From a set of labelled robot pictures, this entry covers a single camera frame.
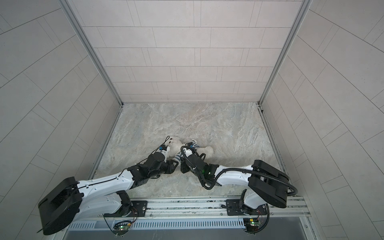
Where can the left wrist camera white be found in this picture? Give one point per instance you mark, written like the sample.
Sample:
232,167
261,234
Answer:
164,150

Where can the left green circuit board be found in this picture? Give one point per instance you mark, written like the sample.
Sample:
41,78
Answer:
121,228

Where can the left corner aluminium profile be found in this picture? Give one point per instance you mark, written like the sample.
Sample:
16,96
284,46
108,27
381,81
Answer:
69,13

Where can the right corner aluminium profile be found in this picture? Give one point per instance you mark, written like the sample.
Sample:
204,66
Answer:
289,41

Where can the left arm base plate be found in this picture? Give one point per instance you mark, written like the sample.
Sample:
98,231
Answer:
134,209

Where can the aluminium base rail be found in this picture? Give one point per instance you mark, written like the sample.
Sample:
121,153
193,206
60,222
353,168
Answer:
211,207

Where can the white ventilation grille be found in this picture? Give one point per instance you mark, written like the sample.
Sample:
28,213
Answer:
162,224

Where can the right green circuit board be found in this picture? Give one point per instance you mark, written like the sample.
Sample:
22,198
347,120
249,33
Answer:
252,225

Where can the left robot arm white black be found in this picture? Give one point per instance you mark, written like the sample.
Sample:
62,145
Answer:
73,200

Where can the blue white striped knit sweater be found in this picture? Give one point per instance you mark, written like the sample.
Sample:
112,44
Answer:
177,153

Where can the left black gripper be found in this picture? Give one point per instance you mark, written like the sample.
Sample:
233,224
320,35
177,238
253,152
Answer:
170,166

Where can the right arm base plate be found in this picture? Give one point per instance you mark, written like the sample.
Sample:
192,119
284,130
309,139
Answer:
235,208

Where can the green circuit board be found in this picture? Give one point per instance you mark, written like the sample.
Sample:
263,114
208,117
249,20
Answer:
121,228
252,225

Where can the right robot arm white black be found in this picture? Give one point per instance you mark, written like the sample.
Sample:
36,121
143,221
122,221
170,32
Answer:
267,185

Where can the corner aluminium profile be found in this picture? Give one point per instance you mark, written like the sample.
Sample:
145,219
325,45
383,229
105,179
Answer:
289,41
69,13

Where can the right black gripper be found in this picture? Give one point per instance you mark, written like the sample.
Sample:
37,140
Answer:
183,167

